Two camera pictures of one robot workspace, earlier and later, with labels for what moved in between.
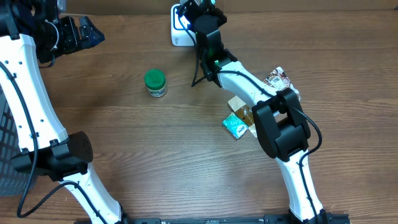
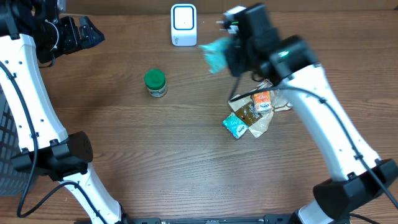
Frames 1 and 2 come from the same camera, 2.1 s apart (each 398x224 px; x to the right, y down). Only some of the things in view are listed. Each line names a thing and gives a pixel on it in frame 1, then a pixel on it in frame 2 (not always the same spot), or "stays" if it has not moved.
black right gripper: [209, 8] → [235, 68]
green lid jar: [156, 83] stays
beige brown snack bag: [277, 79] stays
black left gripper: [80, 35] stays
